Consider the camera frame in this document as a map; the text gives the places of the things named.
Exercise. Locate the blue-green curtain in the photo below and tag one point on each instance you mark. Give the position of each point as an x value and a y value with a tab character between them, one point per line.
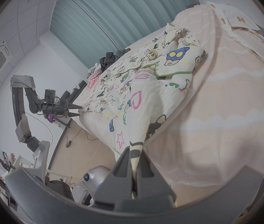
76	24
134	10

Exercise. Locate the black garment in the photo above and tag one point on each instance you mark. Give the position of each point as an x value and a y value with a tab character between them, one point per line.
108	62

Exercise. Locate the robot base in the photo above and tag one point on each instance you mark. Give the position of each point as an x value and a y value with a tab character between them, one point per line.
94	174

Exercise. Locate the white printed pyjama top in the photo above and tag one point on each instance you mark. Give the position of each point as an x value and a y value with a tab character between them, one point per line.
127	83

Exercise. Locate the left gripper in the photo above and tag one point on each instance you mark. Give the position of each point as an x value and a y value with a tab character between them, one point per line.
60	110

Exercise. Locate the black chest of drawers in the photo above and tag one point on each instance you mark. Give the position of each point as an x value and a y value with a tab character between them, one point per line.
80	85

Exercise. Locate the dark grey garment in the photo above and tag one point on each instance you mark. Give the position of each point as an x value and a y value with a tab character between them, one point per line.
123	52

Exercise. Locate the grey and white garment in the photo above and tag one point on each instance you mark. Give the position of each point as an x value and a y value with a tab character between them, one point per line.
94	70

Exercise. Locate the bed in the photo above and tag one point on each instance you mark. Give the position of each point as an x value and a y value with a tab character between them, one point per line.
227	101

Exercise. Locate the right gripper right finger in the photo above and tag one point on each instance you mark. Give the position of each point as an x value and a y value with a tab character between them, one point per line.
153	185

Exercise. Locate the pink garment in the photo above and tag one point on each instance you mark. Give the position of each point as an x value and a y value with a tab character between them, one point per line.
94	80

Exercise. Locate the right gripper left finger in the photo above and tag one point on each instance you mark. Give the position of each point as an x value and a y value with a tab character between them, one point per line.
115	185

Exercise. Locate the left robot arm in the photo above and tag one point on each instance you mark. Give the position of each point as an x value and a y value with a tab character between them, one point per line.
19	106

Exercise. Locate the purple plastic bag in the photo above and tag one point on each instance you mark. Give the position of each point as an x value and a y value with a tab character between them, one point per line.
52	118

